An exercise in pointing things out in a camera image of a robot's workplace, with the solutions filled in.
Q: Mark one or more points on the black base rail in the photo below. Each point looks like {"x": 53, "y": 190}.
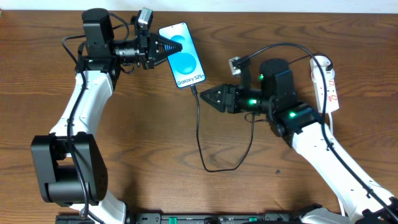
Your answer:
{"x": 191, "y": 218}

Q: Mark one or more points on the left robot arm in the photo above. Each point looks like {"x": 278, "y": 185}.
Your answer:
{"x": 68, "y": 164}

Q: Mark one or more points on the blue Galaxy smartphone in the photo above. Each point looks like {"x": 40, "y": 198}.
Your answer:
{"x": 185, "y": 65}

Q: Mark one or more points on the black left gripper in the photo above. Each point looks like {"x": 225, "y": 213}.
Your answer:
{"x": 148, "y": 49}

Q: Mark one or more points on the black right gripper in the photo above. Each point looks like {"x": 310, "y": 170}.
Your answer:
{"x": 224, "y": 102}

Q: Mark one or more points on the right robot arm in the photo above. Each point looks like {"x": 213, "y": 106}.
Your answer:
{"x": 304, "y": 130}

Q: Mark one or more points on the white USB charger adapter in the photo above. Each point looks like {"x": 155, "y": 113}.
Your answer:
{"x": 324, "y": 65}

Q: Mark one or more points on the white power strip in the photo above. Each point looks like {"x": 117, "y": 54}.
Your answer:
{"x": 324, "y": 84}

